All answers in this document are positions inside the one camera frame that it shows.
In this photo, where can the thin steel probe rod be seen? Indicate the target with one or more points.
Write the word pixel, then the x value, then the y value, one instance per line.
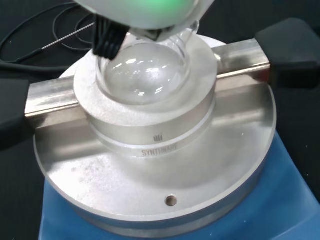
pixel 67 37

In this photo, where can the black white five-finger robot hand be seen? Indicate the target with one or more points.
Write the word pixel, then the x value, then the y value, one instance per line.
pixel 140 11

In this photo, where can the heater with blue base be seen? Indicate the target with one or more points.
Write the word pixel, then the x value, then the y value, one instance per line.
pixel 160 175

